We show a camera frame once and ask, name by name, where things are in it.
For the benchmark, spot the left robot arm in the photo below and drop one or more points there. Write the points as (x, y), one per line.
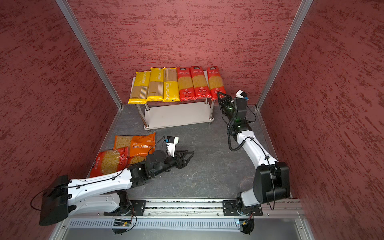
(105, 193)

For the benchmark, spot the yellow spaghetti bag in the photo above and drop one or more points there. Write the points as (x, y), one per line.
(171, 87)
(156, 85)
(140, 88)

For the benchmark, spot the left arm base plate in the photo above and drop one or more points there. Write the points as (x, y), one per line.
(129, 208)

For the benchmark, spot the red macaroni bag small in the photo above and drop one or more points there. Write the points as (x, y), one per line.
(109, 162)

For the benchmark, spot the orange pastatime macaroni bag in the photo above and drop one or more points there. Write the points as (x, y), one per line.
(139, 146)

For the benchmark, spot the clear labelled spaghetti bag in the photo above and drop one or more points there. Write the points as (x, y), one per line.
(185, 82)

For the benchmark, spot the aluminium rail front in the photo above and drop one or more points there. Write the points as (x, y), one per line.
(184, 208)

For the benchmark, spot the left corner aluminium post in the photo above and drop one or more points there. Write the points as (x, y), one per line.
(78, 31)

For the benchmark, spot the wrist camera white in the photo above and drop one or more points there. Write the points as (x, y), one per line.
(171, 143)
(242, 95)

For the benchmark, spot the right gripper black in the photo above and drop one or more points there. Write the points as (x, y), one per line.
(224, 100)

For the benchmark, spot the red spaghetti bag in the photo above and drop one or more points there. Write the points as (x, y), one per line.
(200, 83)
(216, 83)

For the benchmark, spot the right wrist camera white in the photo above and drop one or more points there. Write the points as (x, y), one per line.
(242, 95)

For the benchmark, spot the right corner aluminium post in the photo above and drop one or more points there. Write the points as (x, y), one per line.
(290, 37)

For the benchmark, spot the white two-tier shelf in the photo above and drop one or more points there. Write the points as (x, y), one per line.
(158, 115)

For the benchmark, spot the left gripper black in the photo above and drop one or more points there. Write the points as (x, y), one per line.
(183, 162)

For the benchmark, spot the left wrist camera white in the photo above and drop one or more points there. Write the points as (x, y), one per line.
(171, 143)

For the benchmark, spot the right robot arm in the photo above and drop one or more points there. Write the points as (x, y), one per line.
(272, 177)

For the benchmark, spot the corner aluminium post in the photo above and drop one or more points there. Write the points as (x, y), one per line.
(78, 31)
(290, 37)

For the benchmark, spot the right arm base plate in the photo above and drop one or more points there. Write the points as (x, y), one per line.
(237, 208)

